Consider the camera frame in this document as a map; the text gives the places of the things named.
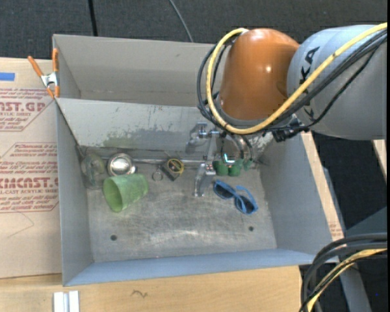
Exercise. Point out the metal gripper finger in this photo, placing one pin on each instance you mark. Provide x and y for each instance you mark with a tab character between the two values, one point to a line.
202	180
198	138

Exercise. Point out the yellow and black tape measure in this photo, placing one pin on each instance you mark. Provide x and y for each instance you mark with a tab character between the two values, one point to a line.
173	169

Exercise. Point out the blue sunglasses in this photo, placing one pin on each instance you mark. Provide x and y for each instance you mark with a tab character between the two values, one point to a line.
237	197

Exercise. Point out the grey metal bin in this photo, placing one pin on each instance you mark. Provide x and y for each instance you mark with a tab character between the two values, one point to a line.
182	226

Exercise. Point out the green plastic cup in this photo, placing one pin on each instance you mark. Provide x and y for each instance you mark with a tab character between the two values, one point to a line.
126	191

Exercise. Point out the shiny metal cup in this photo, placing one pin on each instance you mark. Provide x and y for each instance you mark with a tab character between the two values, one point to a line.
121	164

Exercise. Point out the clear glass jar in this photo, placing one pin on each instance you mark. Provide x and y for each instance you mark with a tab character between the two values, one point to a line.
91	171

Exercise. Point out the brown cardboard board red print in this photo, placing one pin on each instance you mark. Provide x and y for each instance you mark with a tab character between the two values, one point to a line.
26	206

